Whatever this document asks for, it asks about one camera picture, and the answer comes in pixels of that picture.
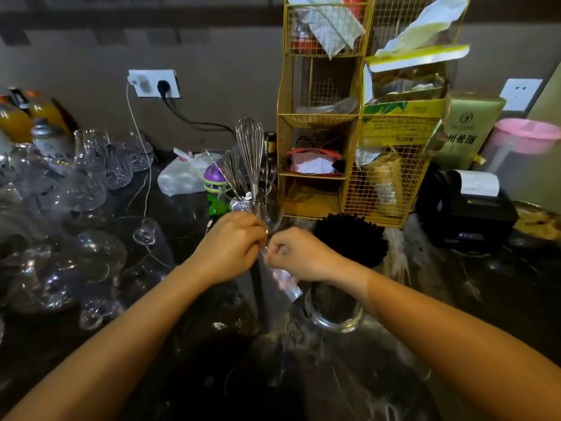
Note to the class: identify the person's right hand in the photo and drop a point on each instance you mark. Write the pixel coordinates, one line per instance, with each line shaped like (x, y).
(302, 256)

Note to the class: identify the person's left hand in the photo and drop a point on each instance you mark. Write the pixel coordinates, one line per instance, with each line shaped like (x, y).
(228, 249)

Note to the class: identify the person's right fingers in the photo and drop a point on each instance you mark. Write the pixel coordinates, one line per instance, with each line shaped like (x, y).
(276, 252)

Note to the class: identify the person's left fingers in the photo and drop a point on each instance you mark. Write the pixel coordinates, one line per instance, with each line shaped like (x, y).
(256, 234)

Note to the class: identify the clear plastic wrapper sleeve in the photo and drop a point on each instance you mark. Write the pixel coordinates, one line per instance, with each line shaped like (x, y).
(280, 284)

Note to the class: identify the person's left forearm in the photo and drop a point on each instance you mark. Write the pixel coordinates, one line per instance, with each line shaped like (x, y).
(109, 346)

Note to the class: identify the person's right forearm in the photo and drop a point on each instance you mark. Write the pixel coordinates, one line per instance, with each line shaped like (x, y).
(460, 346)

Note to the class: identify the clear glass utensil holder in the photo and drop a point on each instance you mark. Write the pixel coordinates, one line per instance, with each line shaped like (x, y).
(271, 210)

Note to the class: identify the small metal whisk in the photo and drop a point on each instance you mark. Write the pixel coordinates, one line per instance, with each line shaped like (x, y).
(232, 170)

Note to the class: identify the purple and green toy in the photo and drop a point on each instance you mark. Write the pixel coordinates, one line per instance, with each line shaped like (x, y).
(214, 177)

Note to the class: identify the bundle of black straws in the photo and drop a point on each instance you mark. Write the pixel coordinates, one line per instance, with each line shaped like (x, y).
(350, 236)

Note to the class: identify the clear glass jar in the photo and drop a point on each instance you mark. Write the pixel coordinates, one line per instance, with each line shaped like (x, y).
(333, 311)

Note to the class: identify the dark glass bottle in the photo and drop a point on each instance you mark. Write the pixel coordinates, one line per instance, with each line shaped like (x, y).
(270, 149)

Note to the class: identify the large metal whisk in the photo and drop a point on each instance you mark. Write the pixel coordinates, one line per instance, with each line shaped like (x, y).
(250, 144)

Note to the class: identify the red and white packet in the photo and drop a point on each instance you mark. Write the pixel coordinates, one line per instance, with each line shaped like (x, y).
(313, 164)

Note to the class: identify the white plastic bag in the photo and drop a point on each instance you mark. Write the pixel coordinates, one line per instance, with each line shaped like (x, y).
(182, 177)

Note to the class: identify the black power plug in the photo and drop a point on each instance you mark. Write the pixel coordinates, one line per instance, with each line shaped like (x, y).
(164, 88)

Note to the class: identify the group of clear glasses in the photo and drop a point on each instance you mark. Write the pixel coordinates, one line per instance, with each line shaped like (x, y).
(87, 188)

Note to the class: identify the yellow and green box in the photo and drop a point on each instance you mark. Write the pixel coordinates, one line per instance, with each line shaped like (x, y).
(399, 122)

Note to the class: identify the white charger plug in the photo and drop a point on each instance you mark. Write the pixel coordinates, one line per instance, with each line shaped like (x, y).
(141, 84)

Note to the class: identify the black receipt printer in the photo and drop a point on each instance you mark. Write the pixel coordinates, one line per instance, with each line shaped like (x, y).
(473, 219)

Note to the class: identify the foil snack packets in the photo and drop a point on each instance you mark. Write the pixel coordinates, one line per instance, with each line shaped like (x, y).
(407, 87)

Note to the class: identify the white receipt paper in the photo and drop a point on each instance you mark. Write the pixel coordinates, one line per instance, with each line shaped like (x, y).
(480, 184)

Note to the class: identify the folded white paper sheet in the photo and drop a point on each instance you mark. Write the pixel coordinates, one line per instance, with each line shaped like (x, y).
(335, 28)

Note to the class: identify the white drink can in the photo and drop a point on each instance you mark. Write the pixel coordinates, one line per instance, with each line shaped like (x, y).
(50, 142)

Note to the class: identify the green stand-up pouch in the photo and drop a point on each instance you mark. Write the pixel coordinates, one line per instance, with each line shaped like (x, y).
(471, 131)

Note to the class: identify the orange juice bottle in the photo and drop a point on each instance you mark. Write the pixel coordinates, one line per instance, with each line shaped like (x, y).
(13, 122)
(46, 110)

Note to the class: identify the clear pitcher with pink lid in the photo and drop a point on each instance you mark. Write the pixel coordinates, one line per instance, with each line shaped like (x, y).
(521, 140)

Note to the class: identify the crumpled pale paper sheet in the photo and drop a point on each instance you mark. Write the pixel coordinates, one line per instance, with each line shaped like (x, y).
(431, 21)

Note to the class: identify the white wall socket with plugs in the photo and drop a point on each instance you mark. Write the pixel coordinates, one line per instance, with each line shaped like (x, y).
(173, 78)

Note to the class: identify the empty white wall socket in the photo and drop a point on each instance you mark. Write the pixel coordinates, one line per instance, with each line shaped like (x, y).
(520, 94)

